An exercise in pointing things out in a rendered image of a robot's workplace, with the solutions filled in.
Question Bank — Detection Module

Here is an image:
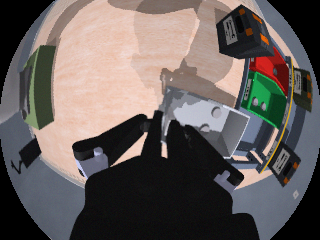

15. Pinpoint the green open bin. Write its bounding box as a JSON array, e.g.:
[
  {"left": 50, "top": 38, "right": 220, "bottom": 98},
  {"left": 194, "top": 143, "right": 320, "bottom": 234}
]
[{"left": 240, "top": 71, "right": 287, "bottom": 130}]

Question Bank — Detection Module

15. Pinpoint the red open bin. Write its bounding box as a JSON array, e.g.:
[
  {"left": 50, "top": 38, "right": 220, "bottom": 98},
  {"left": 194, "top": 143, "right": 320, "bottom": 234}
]
[{"left": 249, "top": 46, "right": 289, "bottom": 96}]

